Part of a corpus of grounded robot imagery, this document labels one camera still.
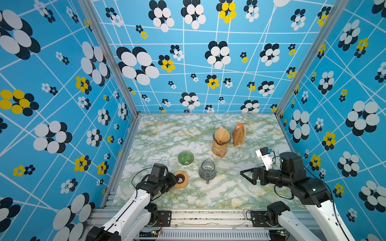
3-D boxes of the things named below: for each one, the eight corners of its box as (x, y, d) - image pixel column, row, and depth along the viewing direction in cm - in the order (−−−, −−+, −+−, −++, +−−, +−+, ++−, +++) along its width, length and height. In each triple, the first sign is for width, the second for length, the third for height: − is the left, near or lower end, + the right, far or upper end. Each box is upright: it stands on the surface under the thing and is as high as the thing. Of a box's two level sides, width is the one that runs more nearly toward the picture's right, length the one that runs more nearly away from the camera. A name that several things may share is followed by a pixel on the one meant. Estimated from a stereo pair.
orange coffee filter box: (233, 146, 103) (236, 138, 95) (231, 133, 111) (233, 124, 103) (245, 146, 103) (248, 138, 95) (241, 133, 110) (245, 124, 103)
